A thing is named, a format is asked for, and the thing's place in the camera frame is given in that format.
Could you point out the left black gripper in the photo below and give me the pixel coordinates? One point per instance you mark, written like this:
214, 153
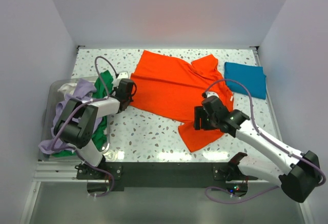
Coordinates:
130, 100

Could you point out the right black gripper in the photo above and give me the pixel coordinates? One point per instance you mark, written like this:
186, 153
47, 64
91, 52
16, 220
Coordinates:
199, 113

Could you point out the orange t shirt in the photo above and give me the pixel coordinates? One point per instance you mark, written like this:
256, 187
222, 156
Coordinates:
172, 88

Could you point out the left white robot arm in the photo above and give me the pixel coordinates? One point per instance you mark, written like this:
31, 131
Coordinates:
76, 122

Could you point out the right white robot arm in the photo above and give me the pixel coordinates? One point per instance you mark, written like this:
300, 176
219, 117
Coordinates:
296, 173

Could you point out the green t shirt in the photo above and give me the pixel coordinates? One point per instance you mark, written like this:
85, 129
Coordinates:
98, 135

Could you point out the lavender t shirt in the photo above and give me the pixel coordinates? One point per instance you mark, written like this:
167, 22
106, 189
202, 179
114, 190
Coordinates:
56, 103

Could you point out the white t shirt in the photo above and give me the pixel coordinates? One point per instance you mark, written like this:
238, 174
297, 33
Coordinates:
67, 90

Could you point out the folded blue t shirt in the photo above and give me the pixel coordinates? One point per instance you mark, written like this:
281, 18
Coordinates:
252, 77

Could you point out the clear plastic bin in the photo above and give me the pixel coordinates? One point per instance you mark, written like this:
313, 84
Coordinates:
44, 157

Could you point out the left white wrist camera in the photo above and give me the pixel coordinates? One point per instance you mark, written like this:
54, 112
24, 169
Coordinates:
122, 75

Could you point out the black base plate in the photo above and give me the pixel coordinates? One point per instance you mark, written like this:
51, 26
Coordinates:
117, 176

